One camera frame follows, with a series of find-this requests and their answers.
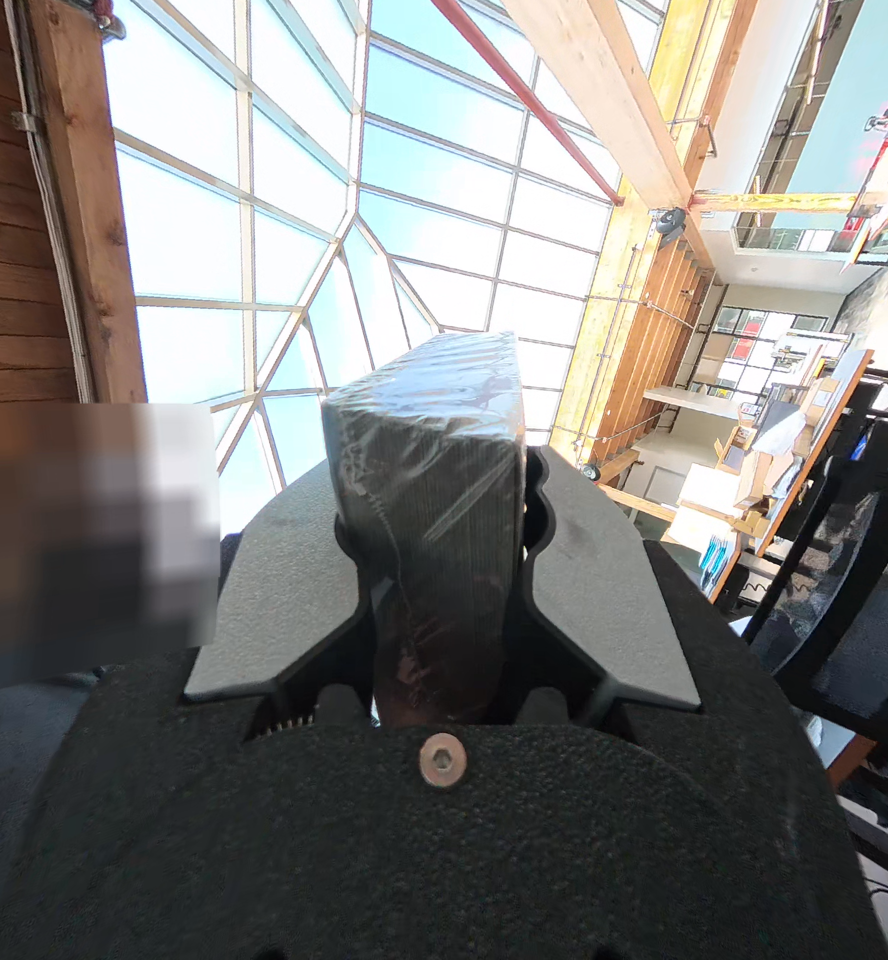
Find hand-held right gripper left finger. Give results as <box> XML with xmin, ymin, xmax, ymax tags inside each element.
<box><xmin>183</xmin><ymin>459</ymin><xmax>375</xmax><ymax>704</ymax></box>

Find red pipe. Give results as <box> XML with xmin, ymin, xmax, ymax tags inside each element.
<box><xmin>429</xmin><ymin>0</ymin><xmax>627</xmax><ymax>208</ymax></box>

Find orange hanging sign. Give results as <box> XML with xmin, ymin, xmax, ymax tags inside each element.
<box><xmin>836</xmin><ymin>112</ymin><xmax>888</xmax><ymax>273</ymax></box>

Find black chair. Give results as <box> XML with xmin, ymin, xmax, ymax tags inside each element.
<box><xmin>742</xmin><ymin>366</ymin><xmax>888</xmax><ymax>747</ymax></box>

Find wooden table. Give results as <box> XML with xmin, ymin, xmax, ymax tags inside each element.
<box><xmin>667</xmin><ymin>348</ymin><xmax>877</xmax><ymax>603</ymax></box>

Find wooden ceiling beam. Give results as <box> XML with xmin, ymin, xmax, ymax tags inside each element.
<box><xmin>500</xmin><ymin>0</ymin><xmax>717</xmax><ymax>213</ymax></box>

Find white wall cables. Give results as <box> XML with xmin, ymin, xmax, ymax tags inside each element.
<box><xmin>3</xmin><ymin>0</ymin><xmax>99</xmax><ymax>405</ymax></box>

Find black plastic-wrapped box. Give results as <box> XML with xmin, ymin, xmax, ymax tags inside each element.
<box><xmin>321</xmin><ymin>330</ymin><xmax>529</xmax><ymax>727</ymax></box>

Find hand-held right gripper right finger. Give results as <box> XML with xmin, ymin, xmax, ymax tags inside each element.
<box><xmin>521</xmin><ymin>445</ymin><xmax>703</xmax><ymax>714</ymax></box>

